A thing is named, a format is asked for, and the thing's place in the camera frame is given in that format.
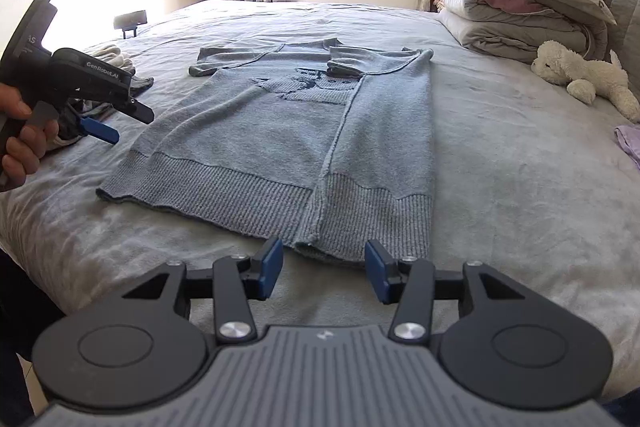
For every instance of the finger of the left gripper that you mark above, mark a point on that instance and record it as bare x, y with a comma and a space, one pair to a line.
87, 126
131, 107

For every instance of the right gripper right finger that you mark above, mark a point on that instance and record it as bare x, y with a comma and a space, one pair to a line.
407, 283

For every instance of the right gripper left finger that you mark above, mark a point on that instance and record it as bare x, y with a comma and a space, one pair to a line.
238, 279

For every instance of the grey knit sweater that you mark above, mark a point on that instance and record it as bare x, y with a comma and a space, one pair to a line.
322, 144

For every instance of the white folded clothes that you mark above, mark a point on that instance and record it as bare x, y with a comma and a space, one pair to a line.
114, 56

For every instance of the person left hand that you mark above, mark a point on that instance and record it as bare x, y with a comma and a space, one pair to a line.
23, 152

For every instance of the small black device on stand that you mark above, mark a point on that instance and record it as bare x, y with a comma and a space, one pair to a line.
130, 22

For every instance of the lilac folded cloth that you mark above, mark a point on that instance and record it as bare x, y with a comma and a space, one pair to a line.
628, 138

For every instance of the white plush dog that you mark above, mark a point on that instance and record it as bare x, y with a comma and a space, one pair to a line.
585, 80

